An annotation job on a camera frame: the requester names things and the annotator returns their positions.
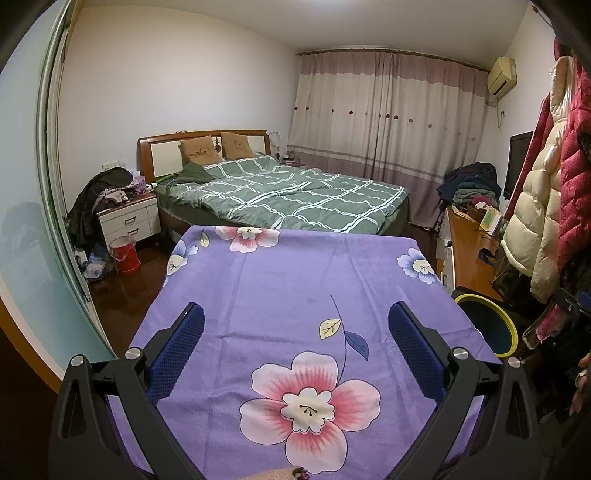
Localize dark green cloth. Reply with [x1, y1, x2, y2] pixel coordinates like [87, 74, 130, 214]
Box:
[173, 162, 211, 185]

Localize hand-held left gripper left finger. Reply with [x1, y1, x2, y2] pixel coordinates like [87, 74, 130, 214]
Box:
[48, 302, 206, 480]

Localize red bucket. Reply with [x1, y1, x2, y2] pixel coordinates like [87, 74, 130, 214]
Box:
[109, 234, 141, 275]

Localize wooden bed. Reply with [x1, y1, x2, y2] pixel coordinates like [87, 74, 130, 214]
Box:
[137, 129, 411, 236]

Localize black television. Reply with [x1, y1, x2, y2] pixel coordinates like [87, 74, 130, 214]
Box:
[503, 130, 534, 201]

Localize green checked duvet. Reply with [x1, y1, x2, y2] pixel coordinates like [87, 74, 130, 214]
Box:
[154, 154, 409, 234]

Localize pile of folded clothes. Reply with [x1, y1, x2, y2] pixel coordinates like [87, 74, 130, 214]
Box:
[436, 162, 502, 208]

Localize red quilted jacket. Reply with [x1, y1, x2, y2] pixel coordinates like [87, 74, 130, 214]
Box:
[508, 41, 591, 296]

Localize person's right hand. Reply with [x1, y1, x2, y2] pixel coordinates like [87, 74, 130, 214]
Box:
[570, 353, 591, 416]

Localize cream air conditioner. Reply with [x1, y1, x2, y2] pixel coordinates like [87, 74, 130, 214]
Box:
[487, 56, 517, 107]

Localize beige knitted cloth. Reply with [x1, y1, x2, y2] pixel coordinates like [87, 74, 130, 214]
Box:
[249, 465, 311, 480]

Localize blue bin with yellow rim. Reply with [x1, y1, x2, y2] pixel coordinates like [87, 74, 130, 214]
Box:
[454, 294, 518, 358]

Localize plastic bags on floor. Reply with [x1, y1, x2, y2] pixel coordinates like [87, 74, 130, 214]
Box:
[81, 251, 116, 282]

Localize glass sliding wardrobe door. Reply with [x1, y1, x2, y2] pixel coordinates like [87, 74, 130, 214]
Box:
[0, 0, 118, 374]

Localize wooden cabinet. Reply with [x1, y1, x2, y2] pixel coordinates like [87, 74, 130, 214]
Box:
[436, 203, 506, 301]

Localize cream puffer jacket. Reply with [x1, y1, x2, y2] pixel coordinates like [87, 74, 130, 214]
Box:
[501, 55, 573, 303]

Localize pink patterned cloth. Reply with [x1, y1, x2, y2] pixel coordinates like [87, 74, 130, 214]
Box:
[104, 182, 148, 206]

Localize dark clothes pile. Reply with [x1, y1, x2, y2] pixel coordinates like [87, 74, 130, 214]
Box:
[67, 167, 134, 247]

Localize white nightstand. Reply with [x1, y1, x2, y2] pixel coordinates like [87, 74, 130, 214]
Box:
[96, 193, 162, 250]

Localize brown handbag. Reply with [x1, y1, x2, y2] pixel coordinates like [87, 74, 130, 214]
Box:
[492, 265, 532, 308]

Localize brown pillow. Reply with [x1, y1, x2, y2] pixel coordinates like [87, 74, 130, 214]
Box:
[179, 137, 223, 166]
[219, 131, 256, 159]

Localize pink beige curtain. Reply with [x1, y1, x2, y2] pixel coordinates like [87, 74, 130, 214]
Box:
[288, 51, 490, 227]

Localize purple floral tablecloth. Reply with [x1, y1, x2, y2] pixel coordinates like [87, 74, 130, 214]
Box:
[108, 225, 490, 480]

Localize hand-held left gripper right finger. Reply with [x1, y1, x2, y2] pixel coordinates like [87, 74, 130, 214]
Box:
[388, 301, 541, 480]

